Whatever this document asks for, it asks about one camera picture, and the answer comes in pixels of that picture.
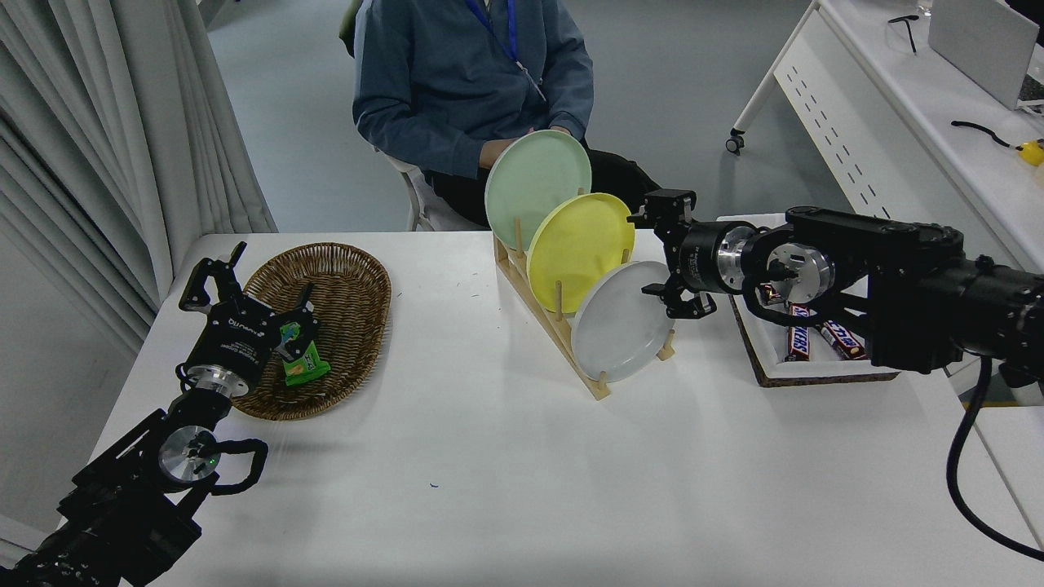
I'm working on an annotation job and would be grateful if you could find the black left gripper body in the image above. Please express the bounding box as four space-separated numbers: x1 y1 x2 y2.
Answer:
186 298 282 388

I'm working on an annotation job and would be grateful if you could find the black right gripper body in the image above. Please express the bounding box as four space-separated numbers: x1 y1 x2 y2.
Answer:
669 222 731 294

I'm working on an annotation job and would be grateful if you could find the grey plate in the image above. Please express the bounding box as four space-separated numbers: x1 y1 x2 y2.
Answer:
570 260 678 384

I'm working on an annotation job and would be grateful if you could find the yellow plate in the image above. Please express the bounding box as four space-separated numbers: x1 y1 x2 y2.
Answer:
526 192 636 315

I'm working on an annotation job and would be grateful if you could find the wooden plate rack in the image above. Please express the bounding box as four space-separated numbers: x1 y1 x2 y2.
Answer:
493 216 677 401

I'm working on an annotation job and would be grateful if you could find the pale green plate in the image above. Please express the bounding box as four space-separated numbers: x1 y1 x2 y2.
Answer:
484 130 593 252

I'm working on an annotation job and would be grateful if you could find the green snack packet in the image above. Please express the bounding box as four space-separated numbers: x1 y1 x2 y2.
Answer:
278 321 332 387

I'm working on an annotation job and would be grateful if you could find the brown wicker basket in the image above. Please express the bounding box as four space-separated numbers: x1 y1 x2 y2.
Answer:
231 242 392 421

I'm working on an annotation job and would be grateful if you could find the white lined tray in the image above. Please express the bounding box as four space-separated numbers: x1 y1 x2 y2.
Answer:
716 214 902 388

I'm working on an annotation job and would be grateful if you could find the white chair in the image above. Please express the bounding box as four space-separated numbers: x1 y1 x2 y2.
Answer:
340 0 484 232

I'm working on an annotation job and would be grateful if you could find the white curtain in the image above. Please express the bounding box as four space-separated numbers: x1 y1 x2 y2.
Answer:
0 0 278 360

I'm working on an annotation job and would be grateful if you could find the white perforated desk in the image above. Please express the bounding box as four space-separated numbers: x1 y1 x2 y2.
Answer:
726 0 1044 396

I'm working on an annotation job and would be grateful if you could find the person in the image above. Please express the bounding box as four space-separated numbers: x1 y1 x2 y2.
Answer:
352 0 663 232

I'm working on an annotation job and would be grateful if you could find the grey laptop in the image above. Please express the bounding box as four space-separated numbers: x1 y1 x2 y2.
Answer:
928 0 1044 113

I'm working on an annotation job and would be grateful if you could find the black and white cylinder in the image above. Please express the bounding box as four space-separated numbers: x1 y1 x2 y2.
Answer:
1002 377 1044 407

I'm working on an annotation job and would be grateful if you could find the blue lanyard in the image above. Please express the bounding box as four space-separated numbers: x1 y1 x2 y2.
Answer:
465 0 547 103

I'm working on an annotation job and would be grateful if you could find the black cable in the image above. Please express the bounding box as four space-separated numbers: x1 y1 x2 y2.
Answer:
951 121 1020 152

